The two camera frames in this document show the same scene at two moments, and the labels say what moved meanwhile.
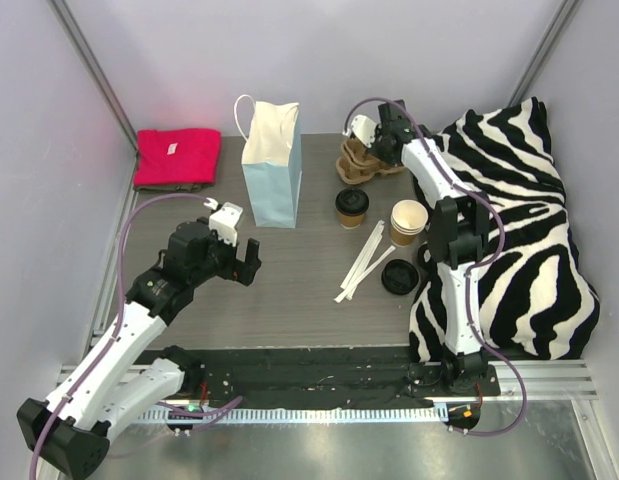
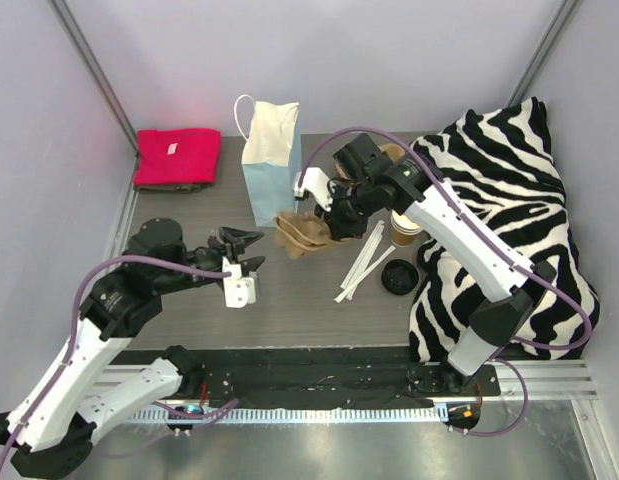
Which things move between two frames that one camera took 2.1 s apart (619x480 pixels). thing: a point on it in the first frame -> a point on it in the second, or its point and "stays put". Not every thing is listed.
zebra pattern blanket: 537,297 stays put
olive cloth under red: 172,188 stays put
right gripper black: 384,138 -> 340,215
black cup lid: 399,276 stays put
